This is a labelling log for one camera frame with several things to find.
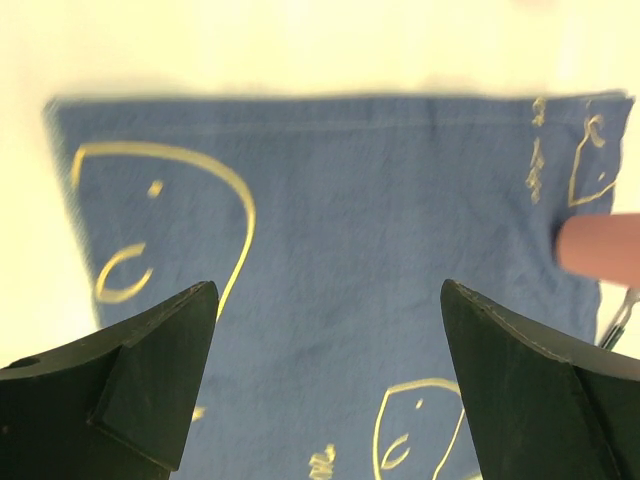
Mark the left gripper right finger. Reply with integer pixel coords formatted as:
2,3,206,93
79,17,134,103
440,280,639,479

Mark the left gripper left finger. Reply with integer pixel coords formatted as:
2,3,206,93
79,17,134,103
1,281,218,479

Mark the teal-handled metal spoon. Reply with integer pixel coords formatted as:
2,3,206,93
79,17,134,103
599,288,639,350

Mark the orange plastic cup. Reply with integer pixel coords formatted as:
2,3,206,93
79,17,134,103
555,213,639,289

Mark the blue fish-print cloth napkin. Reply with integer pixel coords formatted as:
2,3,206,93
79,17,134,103
44,91,633,479

